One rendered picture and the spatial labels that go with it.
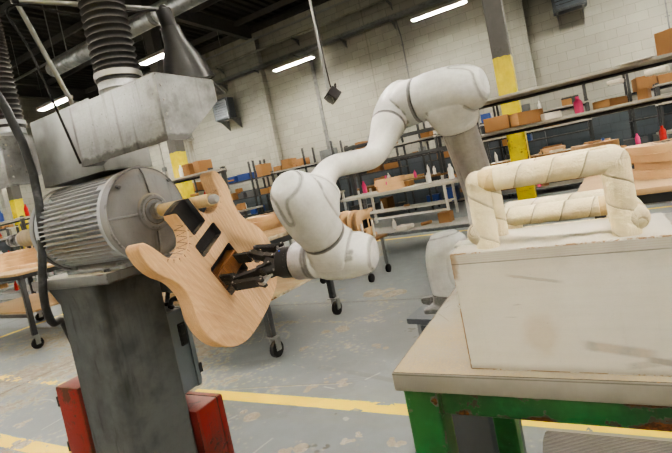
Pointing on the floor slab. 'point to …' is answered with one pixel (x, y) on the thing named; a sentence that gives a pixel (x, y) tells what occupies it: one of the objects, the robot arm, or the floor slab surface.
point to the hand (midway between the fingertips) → (231, 268)
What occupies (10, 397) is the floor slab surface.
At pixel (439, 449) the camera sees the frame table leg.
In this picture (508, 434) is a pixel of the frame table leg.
